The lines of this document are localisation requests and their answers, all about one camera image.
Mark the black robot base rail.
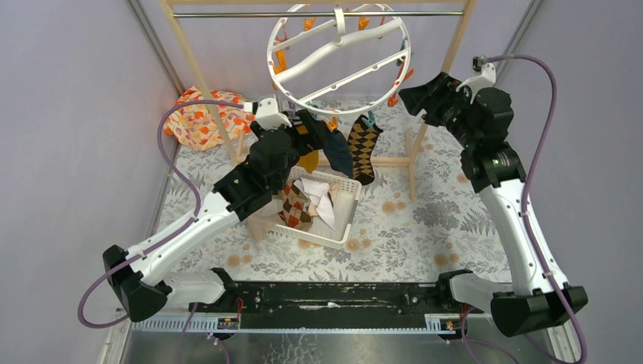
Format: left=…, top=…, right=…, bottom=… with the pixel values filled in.
left=189, top=268, right=469, bottom=334

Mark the wooden drying rack frame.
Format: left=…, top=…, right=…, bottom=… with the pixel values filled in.
left=159, top=0, right=478, bottom=202

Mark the brown orange argyle sock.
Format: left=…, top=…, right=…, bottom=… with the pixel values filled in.
left=278, top=181, right=313, bottom=231

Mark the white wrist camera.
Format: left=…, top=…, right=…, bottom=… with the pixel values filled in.
left=243, top=93, right=292, bottom=130
left=456, top=55, right=497, bottom=96

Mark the metal hanging rod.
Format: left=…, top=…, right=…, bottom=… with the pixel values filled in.
left=172, top=11, right=464, bottom=19

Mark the orange floral cloth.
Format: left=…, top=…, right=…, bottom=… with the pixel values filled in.
left=162, top=105, right=255, bottom=152

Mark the white sock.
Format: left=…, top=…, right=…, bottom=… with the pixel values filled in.
left=293, top=178, right=335, bottom=231

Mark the white round clip hanger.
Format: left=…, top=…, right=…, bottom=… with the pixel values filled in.
left=266, top=3, right=414, bottom=116

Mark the white plastic laundry basket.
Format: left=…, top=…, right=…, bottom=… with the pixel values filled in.
left=260, top=166, right=362, bottom=249

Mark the beige sock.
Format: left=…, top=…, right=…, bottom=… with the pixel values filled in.
left=246, top=206, right=281, bottom=243

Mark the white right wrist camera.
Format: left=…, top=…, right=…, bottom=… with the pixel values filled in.
left=456, top=55, right=497, bottom=96

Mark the mustard yellow sock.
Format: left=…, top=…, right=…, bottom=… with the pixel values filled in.
left=296, top=150, right=319, bottom=174

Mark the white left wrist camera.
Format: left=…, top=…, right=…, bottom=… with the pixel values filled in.
left=243, top=93, right=292, bottom=130

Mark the navy blue patterned sock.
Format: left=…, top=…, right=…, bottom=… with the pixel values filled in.
left=323, top=128, right=353, bottom=178

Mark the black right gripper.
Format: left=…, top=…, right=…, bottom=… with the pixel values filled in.
left=397, top=72, right=479, bottom=149

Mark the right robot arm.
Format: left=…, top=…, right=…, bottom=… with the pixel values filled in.
left=398, top=72, right=588, bottom=337

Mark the brown yellow argyle sock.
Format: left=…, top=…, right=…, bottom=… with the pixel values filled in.
left=347, top=115, right=383, bottom=186

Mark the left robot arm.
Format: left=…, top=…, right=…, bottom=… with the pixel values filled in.
left=102, top=110, right=328, bottom=322

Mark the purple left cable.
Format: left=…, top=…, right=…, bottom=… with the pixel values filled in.
left=77, top=99, right=247, bottom=330

